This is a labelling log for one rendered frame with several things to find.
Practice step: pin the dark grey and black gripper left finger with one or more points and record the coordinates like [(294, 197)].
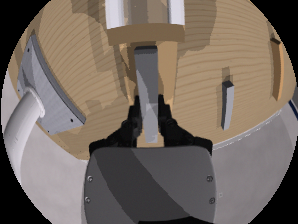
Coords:
[(123, 137)]

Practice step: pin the grey square stick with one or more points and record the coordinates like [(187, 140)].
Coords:
[(227, 104), (146, 62)]

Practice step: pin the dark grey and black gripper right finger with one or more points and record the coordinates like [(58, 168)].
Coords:
[(173, 134)]

